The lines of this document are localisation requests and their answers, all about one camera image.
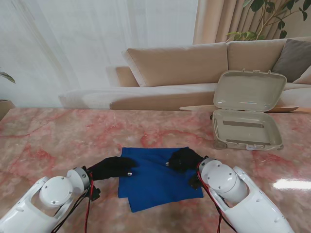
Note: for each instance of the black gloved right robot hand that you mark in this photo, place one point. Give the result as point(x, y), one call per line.
point(185, 160)

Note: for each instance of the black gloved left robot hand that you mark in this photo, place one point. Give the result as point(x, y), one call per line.
point(109, 168)

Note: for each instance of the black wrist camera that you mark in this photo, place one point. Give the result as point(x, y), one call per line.
point(195, 181)
point(95, 194)

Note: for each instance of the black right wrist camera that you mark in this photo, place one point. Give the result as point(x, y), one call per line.
point(195, 181)

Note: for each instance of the white sheer curtain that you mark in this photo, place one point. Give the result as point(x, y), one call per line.
point(97, 48)

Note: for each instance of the blue shirt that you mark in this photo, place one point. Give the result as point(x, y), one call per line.
point(155, 187)

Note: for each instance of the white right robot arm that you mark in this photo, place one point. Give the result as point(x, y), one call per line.
point(243, 199)

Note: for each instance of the tall green leafy plant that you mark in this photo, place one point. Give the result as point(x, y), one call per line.
point(281, 24)

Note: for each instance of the single green plant leaf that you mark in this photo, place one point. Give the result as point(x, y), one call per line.
point(8, 77)

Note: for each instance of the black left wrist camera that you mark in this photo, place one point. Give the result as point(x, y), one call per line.
point(95, 194)

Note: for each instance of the beige curtain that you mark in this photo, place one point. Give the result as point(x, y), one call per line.
point(218, 21)

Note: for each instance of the beige sofa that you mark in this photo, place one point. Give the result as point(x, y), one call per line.
point(182, 63)

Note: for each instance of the beige open suitcase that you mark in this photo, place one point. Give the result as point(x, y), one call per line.
point(247, 89)

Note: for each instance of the beige plant pot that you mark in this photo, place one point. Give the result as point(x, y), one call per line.
point(6, 106)

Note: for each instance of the flat wooden tray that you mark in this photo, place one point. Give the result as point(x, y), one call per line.
point(284, 108)

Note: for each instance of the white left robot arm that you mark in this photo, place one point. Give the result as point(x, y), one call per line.
point(36, 208)

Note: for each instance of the grey cushion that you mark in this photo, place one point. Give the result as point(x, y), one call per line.
point(294, 58)

